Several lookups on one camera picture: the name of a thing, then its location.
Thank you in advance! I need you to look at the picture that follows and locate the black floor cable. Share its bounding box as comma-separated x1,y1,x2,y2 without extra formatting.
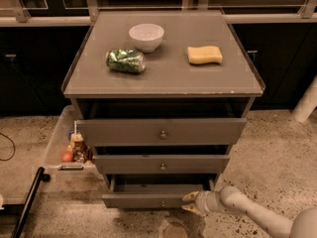
0,132,17,163

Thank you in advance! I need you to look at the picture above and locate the white ceramic bowl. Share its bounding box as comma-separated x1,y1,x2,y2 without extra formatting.
129,24,164,53

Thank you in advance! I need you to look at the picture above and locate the grey drawer cabinet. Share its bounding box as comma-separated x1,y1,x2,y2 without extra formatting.
60,10,266,186

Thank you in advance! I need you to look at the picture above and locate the crushed green soda can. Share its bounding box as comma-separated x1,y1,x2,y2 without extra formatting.
105,49,146,73

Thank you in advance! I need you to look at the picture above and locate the brown snack bottle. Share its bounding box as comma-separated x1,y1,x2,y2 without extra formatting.
70,134,88,163

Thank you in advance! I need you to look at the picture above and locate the grey drawer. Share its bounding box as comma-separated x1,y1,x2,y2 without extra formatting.
94,146,230,175
77,118,247,146
102,174,216,209

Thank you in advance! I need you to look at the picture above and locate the grey bottom drawer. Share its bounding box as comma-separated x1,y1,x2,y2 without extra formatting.
102,174,216,209

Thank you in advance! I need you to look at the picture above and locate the yellow sponge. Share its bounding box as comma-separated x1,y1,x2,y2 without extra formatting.
187,46,223,64

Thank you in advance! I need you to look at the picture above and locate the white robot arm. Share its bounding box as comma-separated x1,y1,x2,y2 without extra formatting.
182,82,317,238

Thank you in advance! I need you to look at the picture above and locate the grey middle drawer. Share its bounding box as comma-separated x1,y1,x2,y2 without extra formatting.
94,146,230,175

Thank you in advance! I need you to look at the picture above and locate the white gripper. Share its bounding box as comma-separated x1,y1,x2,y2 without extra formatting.
181,190,221,216

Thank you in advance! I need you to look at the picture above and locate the red apple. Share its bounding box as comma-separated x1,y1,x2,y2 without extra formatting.
61,152,72,163

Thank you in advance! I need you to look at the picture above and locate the grey top drawer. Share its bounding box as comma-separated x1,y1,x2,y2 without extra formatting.
77,118,247,146

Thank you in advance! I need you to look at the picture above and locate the metal railing frame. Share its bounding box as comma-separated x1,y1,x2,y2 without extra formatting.
0,0,317,27

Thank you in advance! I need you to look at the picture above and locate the black pole stand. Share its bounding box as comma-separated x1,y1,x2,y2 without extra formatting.
11,167,51,238

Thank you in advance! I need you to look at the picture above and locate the clear plastic storage bin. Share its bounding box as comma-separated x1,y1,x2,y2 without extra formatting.
42,104,100,177

